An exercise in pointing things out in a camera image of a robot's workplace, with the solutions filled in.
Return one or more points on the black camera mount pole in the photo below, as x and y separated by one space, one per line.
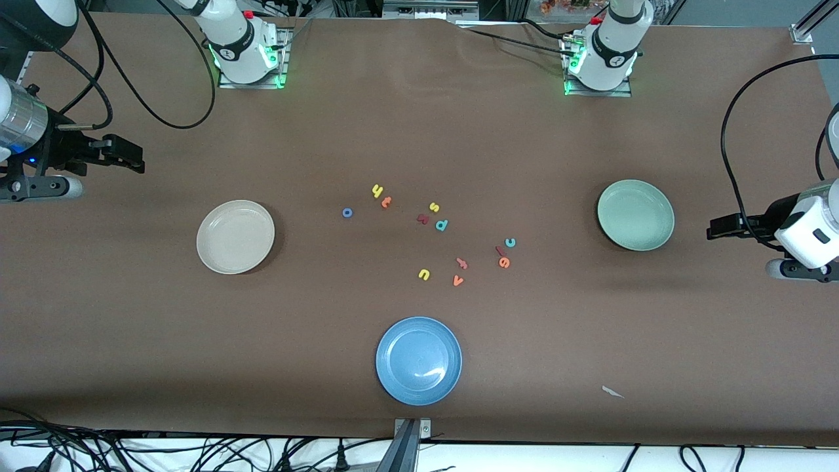
401 455

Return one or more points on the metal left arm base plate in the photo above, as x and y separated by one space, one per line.
616 94

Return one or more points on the green plate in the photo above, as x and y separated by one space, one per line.
639 236

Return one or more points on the beige brown plate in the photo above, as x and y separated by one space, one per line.
236 239

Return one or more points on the blue plate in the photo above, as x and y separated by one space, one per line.
419 360

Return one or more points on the grey power strip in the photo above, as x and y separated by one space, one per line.
426 10

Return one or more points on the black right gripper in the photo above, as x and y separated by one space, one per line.
64 148

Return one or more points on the orange artificial flowers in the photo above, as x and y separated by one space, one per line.
557 6

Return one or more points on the long aluminium frame profile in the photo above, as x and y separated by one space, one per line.
27 63

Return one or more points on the metal table clamp bracket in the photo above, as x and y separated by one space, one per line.
425 429

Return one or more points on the black power plug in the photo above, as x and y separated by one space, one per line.
286 463
341 459

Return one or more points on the white paper scrap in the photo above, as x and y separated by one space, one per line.
611 391

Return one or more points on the short aluminium frame profile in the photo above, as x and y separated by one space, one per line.
803 31

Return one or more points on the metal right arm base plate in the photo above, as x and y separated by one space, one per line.
283 59

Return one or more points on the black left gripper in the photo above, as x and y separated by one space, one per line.
771 216

